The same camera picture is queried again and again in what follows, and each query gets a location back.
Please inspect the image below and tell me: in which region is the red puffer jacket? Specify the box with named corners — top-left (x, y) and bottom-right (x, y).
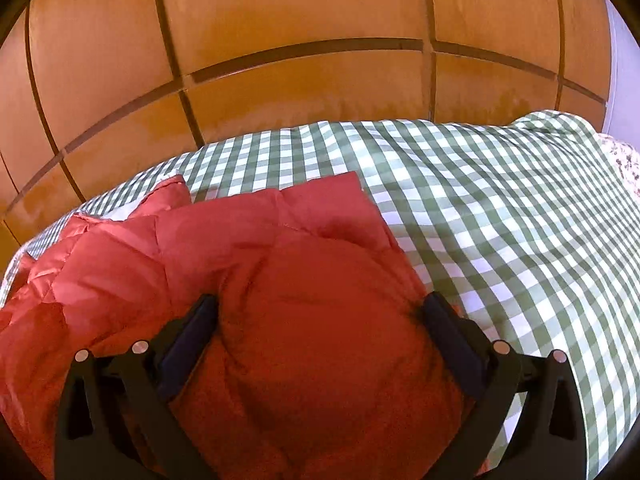
top-left (0, 171), bottom-right (478, 480)

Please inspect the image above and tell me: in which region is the floral bedsheet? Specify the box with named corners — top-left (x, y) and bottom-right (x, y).
top-left (597, 132), bottom-right (640, 202)

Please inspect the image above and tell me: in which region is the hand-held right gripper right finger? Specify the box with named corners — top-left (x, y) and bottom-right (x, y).
top-left (415, 292), bottom-right (587, 480)

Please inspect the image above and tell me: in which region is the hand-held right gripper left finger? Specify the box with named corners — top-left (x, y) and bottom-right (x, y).
top-left (54, 293), bottom-right (221, 480)

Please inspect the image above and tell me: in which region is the green checkered blanket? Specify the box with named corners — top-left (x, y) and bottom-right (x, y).
top-left (0, 110), bottom-right (632, 480)

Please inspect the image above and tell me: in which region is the wooden wardrobe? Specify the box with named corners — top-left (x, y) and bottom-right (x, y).
top-left (0, 0), bottom-right (615, 266)

